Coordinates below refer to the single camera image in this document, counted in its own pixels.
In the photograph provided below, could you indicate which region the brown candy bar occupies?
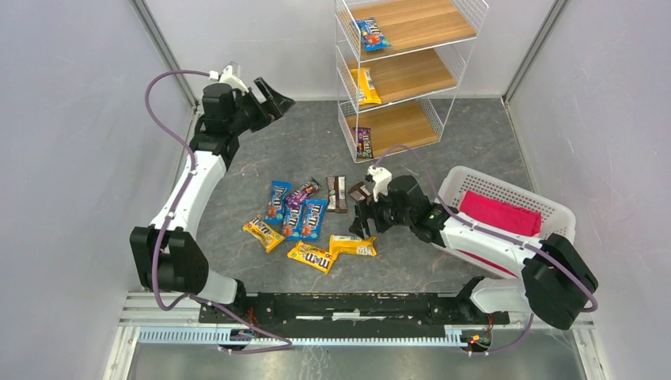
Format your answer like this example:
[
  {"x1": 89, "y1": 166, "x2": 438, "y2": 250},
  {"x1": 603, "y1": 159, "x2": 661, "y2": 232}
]
[
  {"x1": 326, "y1": 176, "x2": 348, "y2": 213},
  {"x1": 348, "y1": 181, "x2": 372, "y2": 202}
]

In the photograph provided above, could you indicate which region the yellow candy bag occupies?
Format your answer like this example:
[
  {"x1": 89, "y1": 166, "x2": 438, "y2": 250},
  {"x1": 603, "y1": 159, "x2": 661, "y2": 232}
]
[
  {"x1": 242, "y1": 215, "x2": 285, "y2": 253},
  {"x1": 287, "y1": 241, "x2": 338, "y2": 274},
  {"x1": 350, "y1": 66, "x2": 382, "y2": 105},
  {"x1": 329, "y1": 235, "x2": 377, "y2": 257}
]

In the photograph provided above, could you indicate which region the yellow candy bag top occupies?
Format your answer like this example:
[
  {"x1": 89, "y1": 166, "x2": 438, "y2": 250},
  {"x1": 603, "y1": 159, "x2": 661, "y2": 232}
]
[{"x1": 350, "y1": 66, "x2": 382, "y2": 105}]

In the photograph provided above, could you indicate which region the blue candy bag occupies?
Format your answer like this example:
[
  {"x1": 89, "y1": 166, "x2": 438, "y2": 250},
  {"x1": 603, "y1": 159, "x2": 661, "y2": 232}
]
[
  {"x1": 299, "y1": 199, "x2": 328, "y2": 241},
  {"x1": 354, "y1": 17, "x2": 392, "y2": 52},
  {"x1": 264, "y1": 180, "x2": 291, "y2": 224},
  {"x1": 281, "y1": 203, "x2": 305, "y2": 241}
]

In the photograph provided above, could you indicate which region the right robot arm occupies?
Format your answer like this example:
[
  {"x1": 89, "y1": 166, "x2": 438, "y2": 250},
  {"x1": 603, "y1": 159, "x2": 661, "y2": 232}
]
[{"x1": 350, "y1": 168, "x2": 598, "y2": 330}]

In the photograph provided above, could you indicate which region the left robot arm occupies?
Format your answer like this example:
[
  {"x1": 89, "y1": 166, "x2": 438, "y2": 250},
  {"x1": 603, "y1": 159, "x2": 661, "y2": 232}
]
[{"x1": 130, "y1": 78, "x2": 295, "y2": 305}]

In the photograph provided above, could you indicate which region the purple candy bag on shelf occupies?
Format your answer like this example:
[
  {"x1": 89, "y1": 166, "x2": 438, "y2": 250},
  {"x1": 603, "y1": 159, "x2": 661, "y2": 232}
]
[{"x1": 354, "y1": 127, "x2": 374, "y2": 159}]

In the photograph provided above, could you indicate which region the yellow candy bag bottom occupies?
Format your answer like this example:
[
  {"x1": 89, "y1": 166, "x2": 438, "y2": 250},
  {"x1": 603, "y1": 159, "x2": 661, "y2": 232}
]
[{"x1": 287, "y1": 241, "x2": 338, "y2": 274}]

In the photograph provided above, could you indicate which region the purple candy bag on floor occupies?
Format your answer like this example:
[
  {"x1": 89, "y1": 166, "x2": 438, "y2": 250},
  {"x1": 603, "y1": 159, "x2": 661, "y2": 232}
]
[{"x1": 285, "y1": 177, "x2": 321, "y2": 208}]

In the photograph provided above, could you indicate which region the bottom wooden shelf board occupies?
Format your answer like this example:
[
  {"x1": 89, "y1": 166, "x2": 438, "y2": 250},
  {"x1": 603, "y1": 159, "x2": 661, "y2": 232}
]
[{"x1": 338, "y1": 99, "x2": 444, "y2": 162}]

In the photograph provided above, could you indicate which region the wooden shelf board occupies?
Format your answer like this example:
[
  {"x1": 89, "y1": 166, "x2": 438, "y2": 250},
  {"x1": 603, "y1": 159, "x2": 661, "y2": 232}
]
[
  {"x1": 338, "y1": 99, "x2": 444, "y2": 162},
  {"x1": 335, "y1": 1, "x2": 488, "y2": 62},
  {"x1": 345, "y1": 49, "x2": 464, "y2": 112}
]

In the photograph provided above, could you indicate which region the middle wooden shelf board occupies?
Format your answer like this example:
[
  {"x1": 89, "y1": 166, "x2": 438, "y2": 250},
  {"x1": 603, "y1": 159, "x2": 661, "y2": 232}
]
[{"x1": 345, "y1": 49, "x2": 464, "y2": 112}]

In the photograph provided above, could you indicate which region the top wooden shelf board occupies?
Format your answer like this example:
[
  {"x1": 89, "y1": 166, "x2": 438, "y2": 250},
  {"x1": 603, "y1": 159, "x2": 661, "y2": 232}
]
[{"x1": 335, "y1": 1, "x2": 488, "y2": 62}]

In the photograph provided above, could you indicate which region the white plastic basket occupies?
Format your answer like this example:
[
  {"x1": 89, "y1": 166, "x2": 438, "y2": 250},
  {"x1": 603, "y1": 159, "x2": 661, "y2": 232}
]
[{"x1": 435, "y1": 166, "x2": 576, "y2": 279}]

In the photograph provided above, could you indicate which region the pink cloth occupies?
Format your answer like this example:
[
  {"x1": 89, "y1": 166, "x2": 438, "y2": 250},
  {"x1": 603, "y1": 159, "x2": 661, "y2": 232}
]
[{"x1": 457, "y1": 190, "x2": 542, "y2": 237}]

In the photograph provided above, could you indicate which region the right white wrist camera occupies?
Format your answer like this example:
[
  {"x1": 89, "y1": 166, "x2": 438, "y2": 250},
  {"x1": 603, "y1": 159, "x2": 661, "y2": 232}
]
[{"x1": 366, "y1": 165, "x2": 392, "y2": 202}]

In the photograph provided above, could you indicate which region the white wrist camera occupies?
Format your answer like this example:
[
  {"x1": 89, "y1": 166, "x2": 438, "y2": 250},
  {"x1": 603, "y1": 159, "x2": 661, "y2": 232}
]
[
  {"x1": 209, "y1": 61, "x2": 249, "y2": 95},
  {"x1": 366, "y1": 165, "x2": 392, "y2": 202}
]

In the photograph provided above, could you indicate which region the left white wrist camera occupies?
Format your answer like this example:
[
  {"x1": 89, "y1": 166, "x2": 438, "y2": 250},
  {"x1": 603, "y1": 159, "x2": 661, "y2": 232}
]
[{"x1": 209, "y1": 61, "x2": 249, "y2": 95}]

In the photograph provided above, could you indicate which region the white wire shelf rack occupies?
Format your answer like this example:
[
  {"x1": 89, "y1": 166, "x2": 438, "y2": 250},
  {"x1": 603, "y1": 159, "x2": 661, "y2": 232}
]
[{"x1": 334, "y1": 0, "x2": 489, "y2": 163}]

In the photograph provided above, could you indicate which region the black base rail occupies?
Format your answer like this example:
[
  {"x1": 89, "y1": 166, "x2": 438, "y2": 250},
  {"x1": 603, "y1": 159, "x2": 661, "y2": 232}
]
[{"x1": 232, "y1": 292, "x2": 510, "y2": 338}]

